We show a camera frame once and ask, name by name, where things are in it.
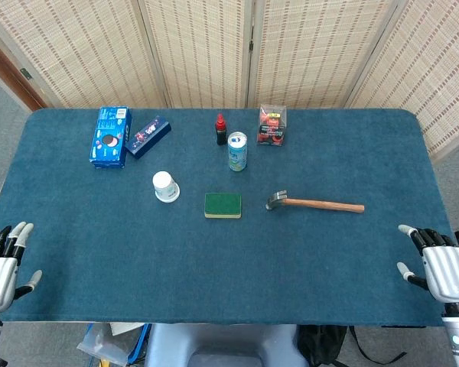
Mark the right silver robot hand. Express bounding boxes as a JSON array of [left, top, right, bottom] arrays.
[[396, 224, 459, 305]]

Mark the wooden handle claw hammer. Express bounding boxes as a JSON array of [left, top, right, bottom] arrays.
[[265, 190, 366, 215]]

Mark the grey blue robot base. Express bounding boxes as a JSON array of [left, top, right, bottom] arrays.
[[143, 323, 311, 367]]

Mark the green scouring sponge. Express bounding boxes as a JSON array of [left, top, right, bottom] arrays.
[[203, 192, 243, 220]]

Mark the clear plastic bag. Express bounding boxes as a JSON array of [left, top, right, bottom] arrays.
[[76, 323, 138, 366]]

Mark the white paper sheet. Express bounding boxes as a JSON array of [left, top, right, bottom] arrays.
[[109, 323, 145, 336]]

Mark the blue Oreo cookie box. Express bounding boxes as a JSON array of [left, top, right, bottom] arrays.
[[88, 106, 132, 170]]

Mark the white upturned paper cup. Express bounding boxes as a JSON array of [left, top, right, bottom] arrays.
[[152, 171, 181, 203]]

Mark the dark blue slim box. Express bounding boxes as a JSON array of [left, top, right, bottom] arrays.
[[124, 115, 173, 161]]

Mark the blue table cloth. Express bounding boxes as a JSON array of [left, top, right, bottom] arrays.
[[0, 107, 459, 328]]

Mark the clear box with red item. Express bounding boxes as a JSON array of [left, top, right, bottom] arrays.
[[256, 103, 288, 148]]

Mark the light blue drink can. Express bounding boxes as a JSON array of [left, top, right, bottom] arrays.
[[227, 132, 248, 173]]

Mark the red cap ink bottle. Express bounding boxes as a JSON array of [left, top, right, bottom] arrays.
[[215, 113, 229, 146]]

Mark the woven folding screen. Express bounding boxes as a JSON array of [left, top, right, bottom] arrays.
[[0, 0, 459, 164]]

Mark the black bag with straps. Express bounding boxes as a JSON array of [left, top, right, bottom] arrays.
[[297, 324, 409, 367]]

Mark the brown wooden door frame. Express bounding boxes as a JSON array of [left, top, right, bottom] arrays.
[[0, 30, 48, 112]]

